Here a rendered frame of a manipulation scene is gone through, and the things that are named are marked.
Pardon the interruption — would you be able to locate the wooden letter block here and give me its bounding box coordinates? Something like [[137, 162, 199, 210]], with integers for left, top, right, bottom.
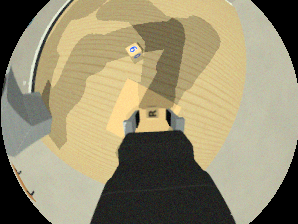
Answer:
[[126, 42, 143, 60], [146, 105, 159, 120]]

